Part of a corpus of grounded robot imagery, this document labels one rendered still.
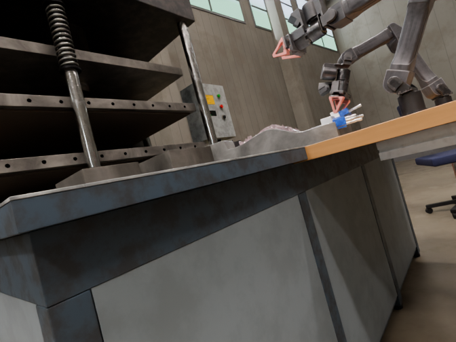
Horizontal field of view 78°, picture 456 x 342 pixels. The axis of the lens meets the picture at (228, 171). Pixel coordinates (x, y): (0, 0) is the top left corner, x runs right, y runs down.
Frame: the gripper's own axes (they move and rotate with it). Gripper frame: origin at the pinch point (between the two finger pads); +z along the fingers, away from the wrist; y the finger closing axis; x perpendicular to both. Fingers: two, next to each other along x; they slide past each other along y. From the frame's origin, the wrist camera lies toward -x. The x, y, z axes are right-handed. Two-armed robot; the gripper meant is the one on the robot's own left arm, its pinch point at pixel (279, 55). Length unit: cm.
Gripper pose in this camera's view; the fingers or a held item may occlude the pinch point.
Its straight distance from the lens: 124.2
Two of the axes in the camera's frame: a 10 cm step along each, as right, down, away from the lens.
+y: -7.0, 1.6, -6.9
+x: 2.8, 9.6, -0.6
